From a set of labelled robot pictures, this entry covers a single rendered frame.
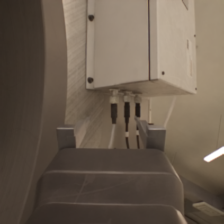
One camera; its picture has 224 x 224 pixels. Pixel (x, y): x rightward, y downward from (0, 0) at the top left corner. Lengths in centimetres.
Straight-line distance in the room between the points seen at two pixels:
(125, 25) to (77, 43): 8
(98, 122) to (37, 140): 13
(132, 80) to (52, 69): 10
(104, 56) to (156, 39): 9
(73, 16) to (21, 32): 9
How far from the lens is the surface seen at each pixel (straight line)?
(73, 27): 28
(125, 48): 24
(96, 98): 28
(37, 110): 18
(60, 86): 18
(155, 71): 21
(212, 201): 595
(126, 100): 28
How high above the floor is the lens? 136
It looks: 34 degrees up
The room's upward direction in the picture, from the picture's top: 36 degrees clockwise
